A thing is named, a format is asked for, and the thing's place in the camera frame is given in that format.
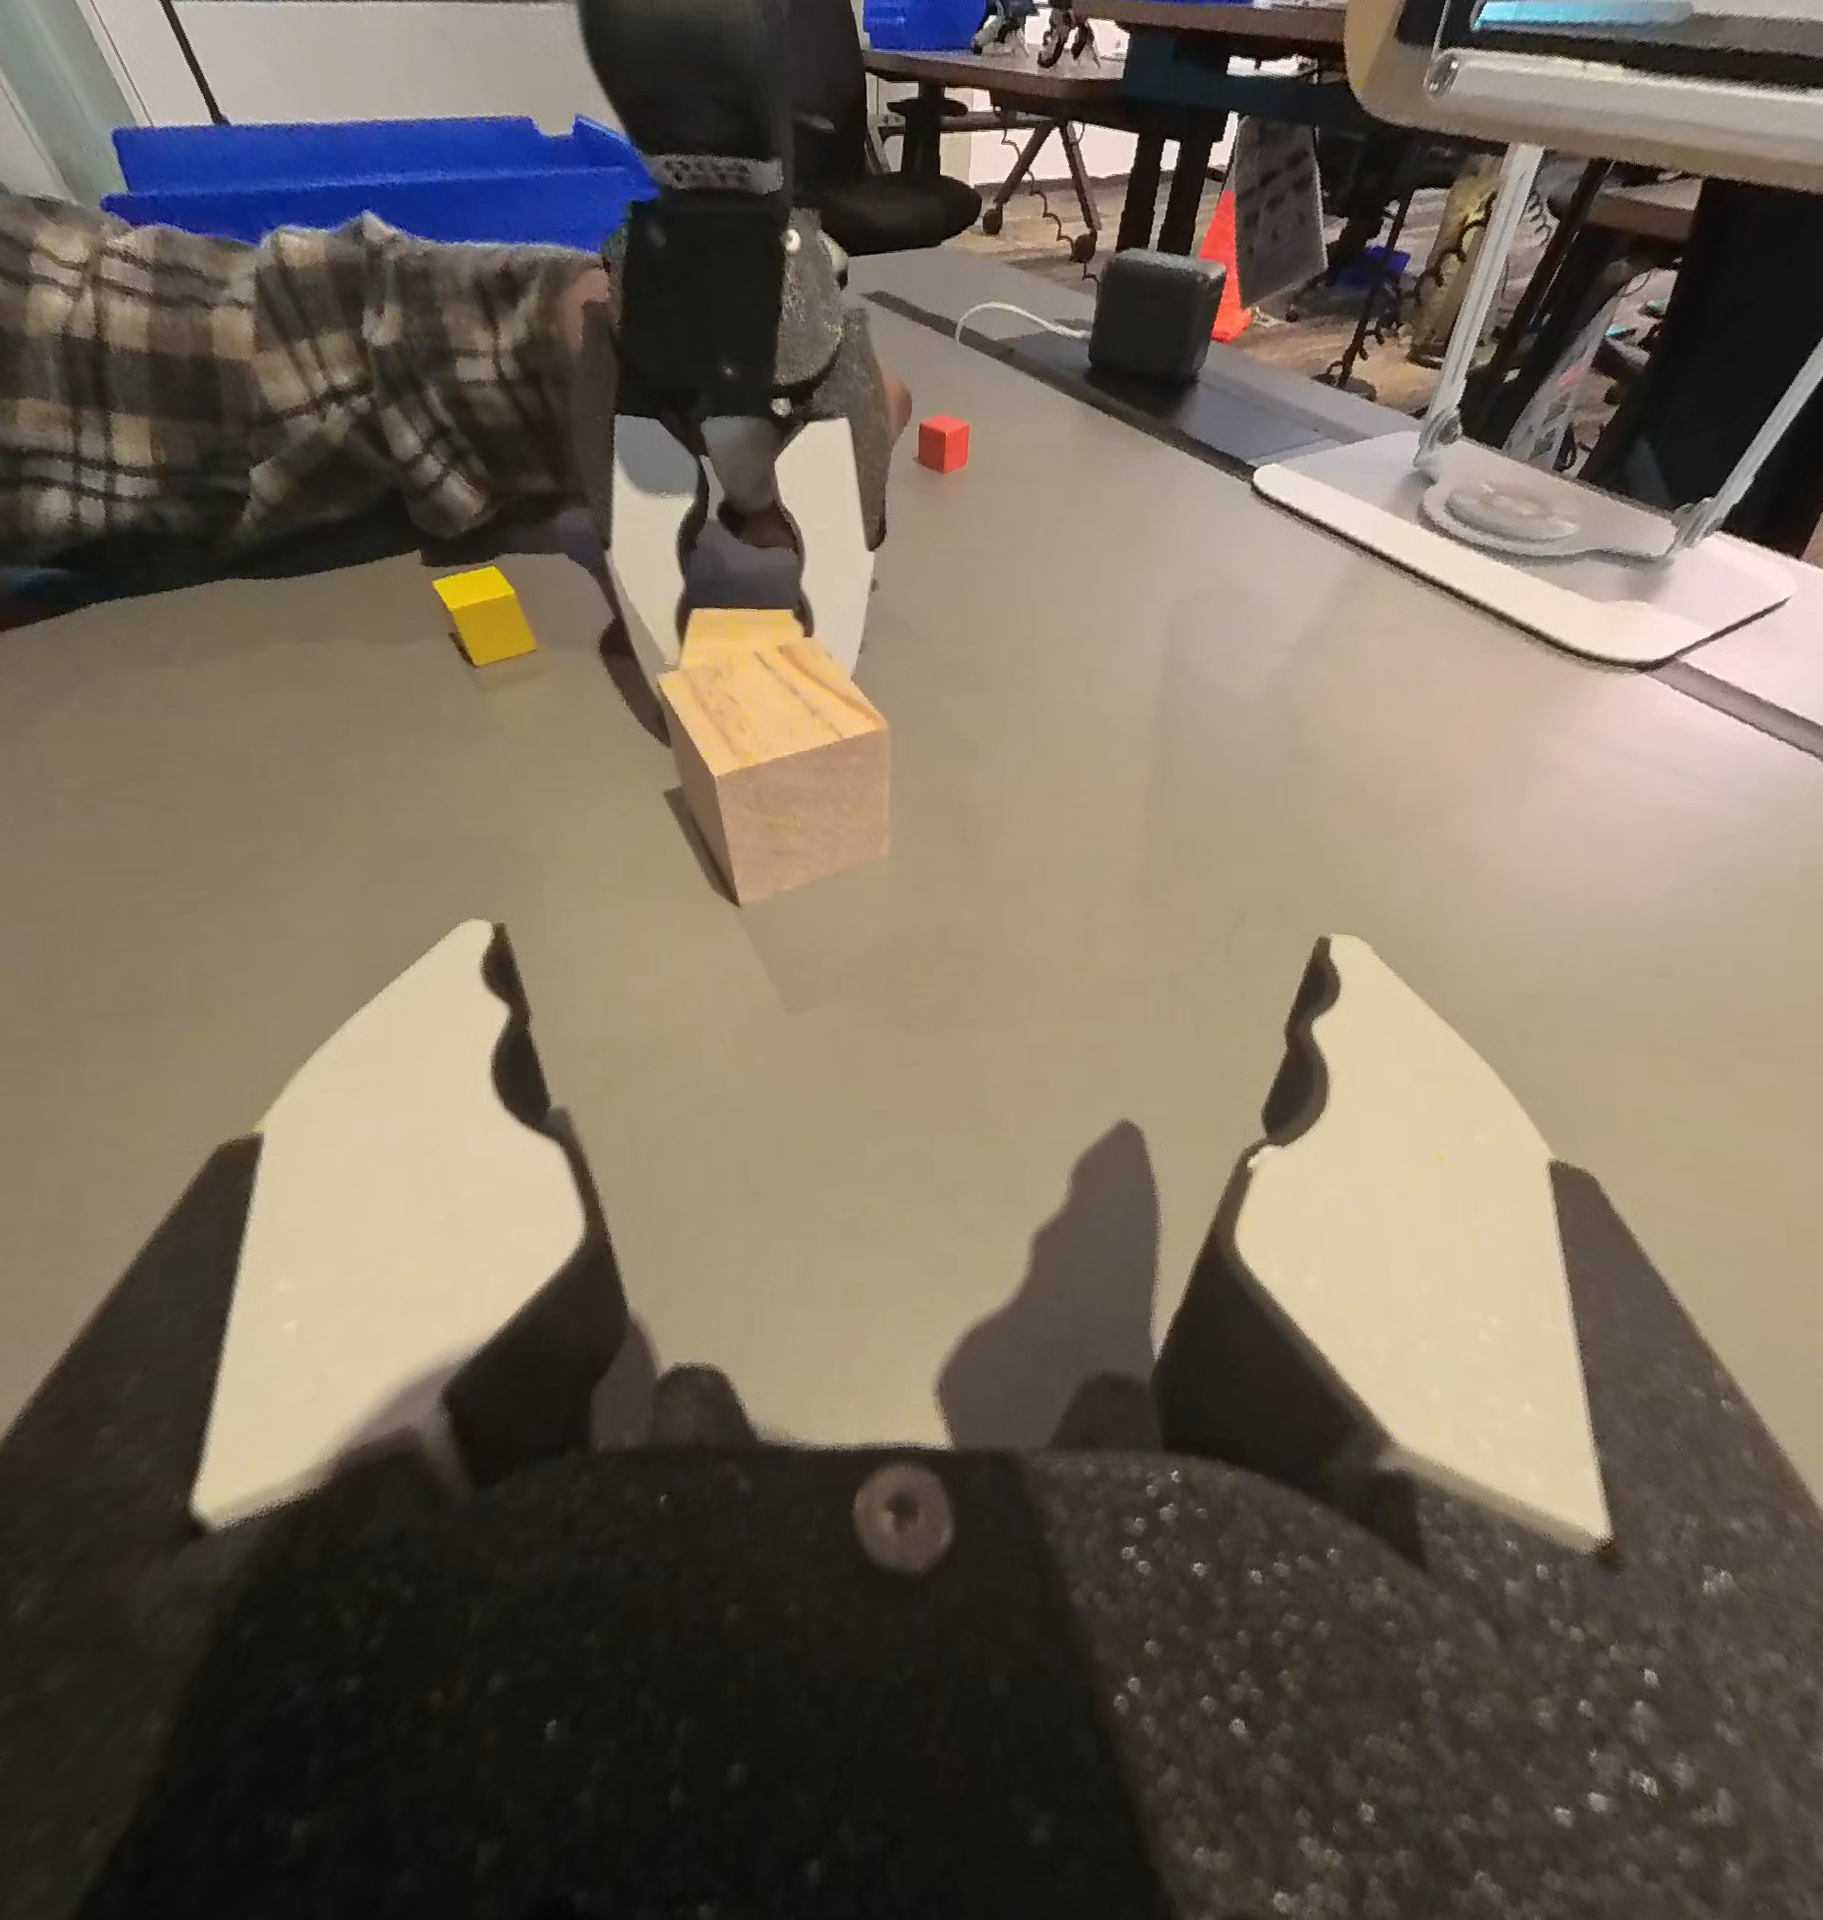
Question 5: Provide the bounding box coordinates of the printed paper sign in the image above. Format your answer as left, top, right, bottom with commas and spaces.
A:
1233, 112, 1330, 302

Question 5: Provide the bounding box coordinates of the yellow wooden cube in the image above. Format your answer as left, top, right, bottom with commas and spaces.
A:
433, 568, 539, 668

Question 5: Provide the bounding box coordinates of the large blue plastic bin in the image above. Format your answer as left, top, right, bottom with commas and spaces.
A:
107, 112, 657, 249

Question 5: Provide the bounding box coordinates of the dark wooden desk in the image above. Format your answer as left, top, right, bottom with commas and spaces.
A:
863, 46, 1227, 257

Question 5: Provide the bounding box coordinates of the black cable tray strip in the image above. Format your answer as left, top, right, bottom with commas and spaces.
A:
859, 289, 1415, 483

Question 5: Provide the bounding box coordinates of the black office chair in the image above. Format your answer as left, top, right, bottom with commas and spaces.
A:
790, 0, 985, 257

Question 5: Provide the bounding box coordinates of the medium wooden cube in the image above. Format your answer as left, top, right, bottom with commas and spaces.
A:
680, 606, 810, 671

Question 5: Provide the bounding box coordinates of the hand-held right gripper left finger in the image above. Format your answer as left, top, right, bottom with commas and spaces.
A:
191, 919, 627, 1535

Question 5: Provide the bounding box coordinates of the white tablet stand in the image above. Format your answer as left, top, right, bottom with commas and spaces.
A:
1252, 141, 1823, 668

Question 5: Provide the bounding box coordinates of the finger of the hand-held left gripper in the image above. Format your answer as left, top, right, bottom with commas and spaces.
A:
774, 417, 894, 677
604, 415, 712, 671

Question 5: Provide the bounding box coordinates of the printed leaflet card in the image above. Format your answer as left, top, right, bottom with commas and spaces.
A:
1511, 291, 1640, 483

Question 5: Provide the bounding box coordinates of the tablet screen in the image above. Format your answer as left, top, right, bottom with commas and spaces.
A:
1345, 0, 1823, 198

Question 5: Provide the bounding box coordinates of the black cube-shaped device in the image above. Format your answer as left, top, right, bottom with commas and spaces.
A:
1085, 247, 1231, 383

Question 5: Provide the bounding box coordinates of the small black toy robot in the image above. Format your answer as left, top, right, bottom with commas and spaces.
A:
970, 0, 1108, 68

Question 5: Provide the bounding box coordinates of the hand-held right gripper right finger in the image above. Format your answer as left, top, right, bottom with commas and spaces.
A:
1155, 934, 1618, 1553

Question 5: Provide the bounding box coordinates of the person's left forearm plaid sleeve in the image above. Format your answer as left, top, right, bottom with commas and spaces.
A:
0, 171, 619, 575

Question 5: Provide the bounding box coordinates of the orange traffic cone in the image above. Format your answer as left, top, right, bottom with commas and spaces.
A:
1199, 186, 1256, 346

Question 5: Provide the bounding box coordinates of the large wooden cube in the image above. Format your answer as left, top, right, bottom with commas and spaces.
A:
656, 636, 894, 907

